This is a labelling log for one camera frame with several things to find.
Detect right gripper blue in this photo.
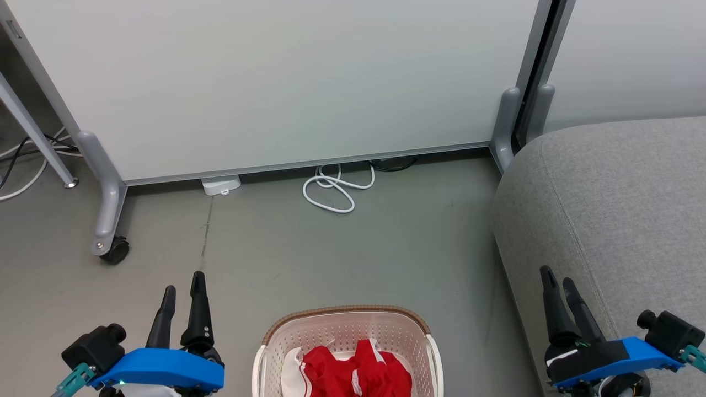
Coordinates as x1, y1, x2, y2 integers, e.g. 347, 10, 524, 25
539, 265, 686, 397

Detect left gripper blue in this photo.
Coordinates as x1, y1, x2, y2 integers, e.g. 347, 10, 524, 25
87, 270, 226, 397

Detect red jersey with white trim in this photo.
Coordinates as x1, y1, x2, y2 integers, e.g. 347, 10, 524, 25
280, 345, 359, 397

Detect red shorts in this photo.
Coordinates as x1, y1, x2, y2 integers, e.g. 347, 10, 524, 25
353, 338, 413, 397

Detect grey fabric sofa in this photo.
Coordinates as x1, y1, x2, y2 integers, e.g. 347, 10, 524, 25
490, 115, 706, 397

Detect black caster wheel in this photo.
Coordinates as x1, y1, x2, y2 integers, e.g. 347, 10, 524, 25
100, 236, 131, 266

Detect white power adapter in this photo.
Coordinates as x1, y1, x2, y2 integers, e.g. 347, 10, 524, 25
201, 174, 242, 197

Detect beige perforated laundry basket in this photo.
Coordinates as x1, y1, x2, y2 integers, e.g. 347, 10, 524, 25
252, 305, 444, 397

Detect grey metal table leg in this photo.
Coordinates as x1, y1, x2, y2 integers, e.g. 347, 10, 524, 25
0, 71, 79, 190

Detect white partition panel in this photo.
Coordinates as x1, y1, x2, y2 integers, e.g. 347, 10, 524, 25
0, 0, 552, 186

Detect frosted partition panel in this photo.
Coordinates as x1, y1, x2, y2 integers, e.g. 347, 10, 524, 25
543, 0, 706, 133

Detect left teal cable connector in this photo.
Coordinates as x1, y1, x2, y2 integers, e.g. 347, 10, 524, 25
54, 362, 95, 396

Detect teal cable connector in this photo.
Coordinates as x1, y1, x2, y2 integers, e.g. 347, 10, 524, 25
680, 345, 706, 372
54, 362, 95, 396

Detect right teal cable connector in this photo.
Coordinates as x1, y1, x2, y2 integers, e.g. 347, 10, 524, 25
680, 345, 706, 372

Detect grey partition foot post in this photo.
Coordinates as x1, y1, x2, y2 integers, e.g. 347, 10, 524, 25
76, 131, 129, 257

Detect grey partition end post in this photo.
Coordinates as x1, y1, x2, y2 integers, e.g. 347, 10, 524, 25
489, 87, 522, 175

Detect coiled white cable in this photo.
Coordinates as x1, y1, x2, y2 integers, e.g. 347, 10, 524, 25
302, 163, 376, 214

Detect white floor cable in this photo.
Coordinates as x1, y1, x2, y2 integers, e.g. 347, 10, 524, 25
0, 128, 68, 202

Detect grey rounded panel post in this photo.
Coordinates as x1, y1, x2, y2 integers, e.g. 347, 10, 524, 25
526, 83, 555, 146

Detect black floor cable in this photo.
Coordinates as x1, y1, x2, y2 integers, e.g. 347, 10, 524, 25
0, 134, 79, 189

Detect black cable under partition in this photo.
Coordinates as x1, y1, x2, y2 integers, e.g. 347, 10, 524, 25
368, 156, 419, 173

